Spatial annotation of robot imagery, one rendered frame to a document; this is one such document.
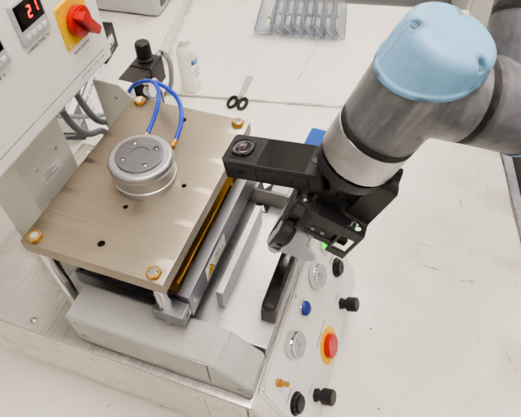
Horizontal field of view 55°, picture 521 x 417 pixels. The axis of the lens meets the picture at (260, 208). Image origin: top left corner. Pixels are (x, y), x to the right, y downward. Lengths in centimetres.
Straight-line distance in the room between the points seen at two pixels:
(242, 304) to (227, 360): 9
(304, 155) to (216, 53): 99
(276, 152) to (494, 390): 58
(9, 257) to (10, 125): 29
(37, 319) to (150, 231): 26
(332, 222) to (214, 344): 22
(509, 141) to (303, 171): 18
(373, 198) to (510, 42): 18
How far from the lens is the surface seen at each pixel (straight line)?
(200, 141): 67
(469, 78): 38
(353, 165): 44
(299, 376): 77
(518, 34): 46
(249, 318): 66
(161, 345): 63
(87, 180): 65
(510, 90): 43
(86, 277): 72
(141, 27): 153
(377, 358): 90
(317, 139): 119
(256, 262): 70
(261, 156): 51
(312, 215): 52
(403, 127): 40
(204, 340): 62
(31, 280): 82
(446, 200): 112
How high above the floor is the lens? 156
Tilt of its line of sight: 51 degrees down
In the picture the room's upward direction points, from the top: 2 degrees counter-clockwise
